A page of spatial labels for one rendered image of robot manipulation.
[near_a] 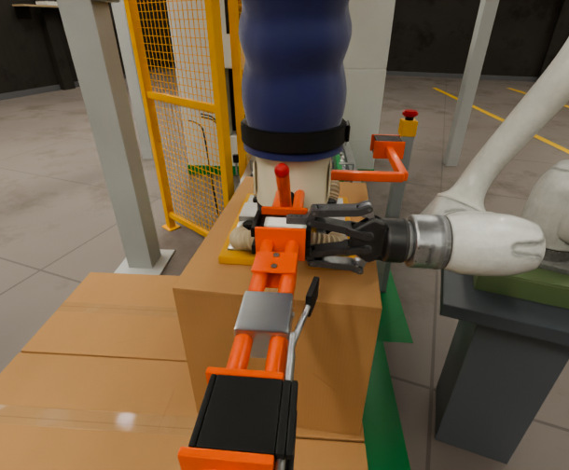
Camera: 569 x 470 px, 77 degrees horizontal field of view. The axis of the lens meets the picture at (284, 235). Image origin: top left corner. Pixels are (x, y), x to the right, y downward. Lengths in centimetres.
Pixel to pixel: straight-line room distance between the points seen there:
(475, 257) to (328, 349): 33
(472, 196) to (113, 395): 98
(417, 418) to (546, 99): 131
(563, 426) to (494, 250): 141
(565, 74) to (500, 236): 28
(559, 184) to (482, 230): 53
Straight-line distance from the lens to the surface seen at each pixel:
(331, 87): 72
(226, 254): 77
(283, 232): 57
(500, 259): 64
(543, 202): 114
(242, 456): 32
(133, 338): 125
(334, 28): 72
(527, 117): 76
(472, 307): 107
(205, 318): 76
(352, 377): 82
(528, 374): 139
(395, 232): 59
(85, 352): 127
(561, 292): 117
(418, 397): 179
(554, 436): 192
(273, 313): 43
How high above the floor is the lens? 139
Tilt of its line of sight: 31 degrees down
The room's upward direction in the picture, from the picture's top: straight up
